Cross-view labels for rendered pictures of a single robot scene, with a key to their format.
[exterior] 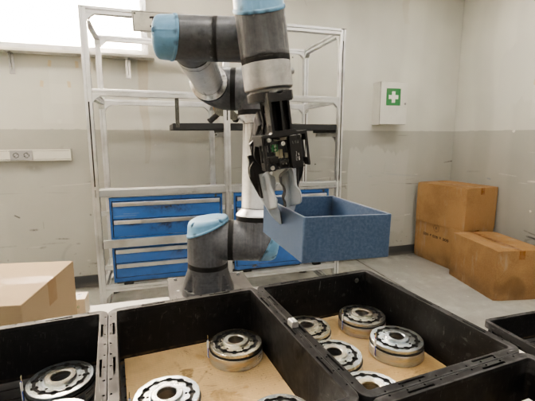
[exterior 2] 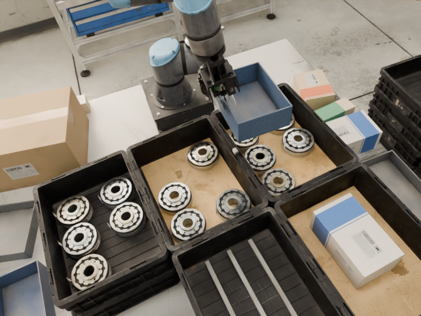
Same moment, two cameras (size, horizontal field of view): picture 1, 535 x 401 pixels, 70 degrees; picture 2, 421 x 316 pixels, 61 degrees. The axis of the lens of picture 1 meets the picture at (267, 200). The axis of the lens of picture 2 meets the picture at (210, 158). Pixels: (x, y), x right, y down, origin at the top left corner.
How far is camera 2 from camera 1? 54 cm
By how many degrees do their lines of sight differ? 43
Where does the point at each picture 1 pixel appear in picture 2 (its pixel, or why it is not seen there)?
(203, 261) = (166, 81)
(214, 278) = (176, 89)
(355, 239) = (269, 124)
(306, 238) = (240, 131)
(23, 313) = (67, 144)
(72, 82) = not seen: outside the picture
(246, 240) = (196, 64)
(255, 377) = (217, 173)
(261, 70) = (202, 46)
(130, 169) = not seen: outside the picture
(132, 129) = not seen: outside the picture
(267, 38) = (203, 27)
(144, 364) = (153, 170)
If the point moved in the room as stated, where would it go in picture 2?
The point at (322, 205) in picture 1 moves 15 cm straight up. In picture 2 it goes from (250, 70) to (250, 22)
